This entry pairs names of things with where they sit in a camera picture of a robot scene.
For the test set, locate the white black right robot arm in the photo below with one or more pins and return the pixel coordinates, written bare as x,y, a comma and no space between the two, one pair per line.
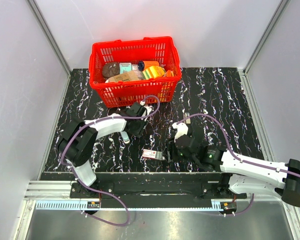
246,174

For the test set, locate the red white staple box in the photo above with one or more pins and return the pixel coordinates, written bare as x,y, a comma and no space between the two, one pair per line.
152,154

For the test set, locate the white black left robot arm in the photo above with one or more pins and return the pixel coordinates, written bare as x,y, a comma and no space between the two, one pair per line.
78,139

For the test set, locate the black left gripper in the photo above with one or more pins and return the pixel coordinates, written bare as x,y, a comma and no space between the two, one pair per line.
137,133

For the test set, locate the brown cardboard box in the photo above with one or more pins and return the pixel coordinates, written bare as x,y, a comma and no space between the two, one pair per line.
128,76

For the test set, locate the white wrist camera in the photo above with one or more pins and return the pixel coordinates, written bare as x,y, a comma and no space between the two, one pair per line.
149,110
181,129

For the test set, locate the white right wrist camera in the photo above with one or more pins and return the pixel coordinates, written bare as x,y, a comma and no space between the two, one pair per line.
181,129

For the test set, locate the aluminium ruler rail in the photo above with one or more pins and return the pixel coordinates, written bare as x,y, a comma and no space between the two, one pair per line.
136,204

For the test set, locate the yellow green striped box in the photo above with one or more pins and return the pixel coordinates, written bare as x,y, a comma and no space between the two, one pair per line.
153,72

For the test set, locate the brown round cookie pack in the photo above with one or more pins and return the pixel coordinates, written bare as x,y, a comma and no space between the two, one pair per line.
110,69

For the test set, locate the red plastic shopping basket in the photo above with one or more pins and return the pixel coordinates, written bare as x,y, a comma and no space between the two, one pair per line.
118,94

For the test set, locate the orange blue cylinder can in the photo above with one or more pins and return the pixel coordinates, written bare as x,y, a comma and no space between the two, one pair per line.
144,64

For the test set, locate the orange snack packet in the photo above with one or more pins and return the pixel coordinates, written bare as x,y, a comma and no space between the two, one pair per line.
168,74

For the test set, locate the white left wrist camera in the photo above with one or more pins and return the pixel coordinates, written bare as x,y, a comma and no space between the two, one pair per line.
149,110

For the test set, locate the white silver staple remover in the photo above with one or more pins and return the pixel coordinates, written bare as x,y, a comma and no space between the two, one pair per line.
125,137

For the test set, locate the teal card box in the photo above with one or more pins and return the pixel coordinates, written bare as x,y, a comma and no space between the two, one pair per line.
125,67

